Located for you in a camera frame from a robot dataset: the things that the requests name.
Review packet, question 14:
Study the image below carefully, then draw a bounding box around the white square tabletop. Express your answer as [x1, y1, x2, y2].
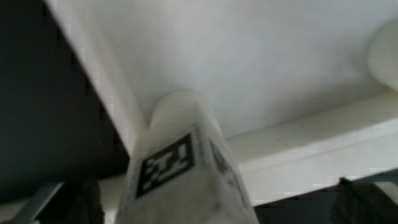
[0, 0, 398, 224]

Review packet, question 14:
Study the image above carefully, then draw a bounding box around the white table leg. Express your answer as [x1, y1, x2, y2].
[115, 91, 259, 224]

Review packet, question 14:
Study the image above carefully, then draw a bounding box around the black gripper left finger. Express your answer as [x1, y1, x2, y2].
[7, 179, 104, 224]

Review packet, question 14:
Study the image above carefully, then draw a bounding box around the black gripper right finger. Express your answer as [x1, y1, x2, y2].
[330, 178, 398, 224]

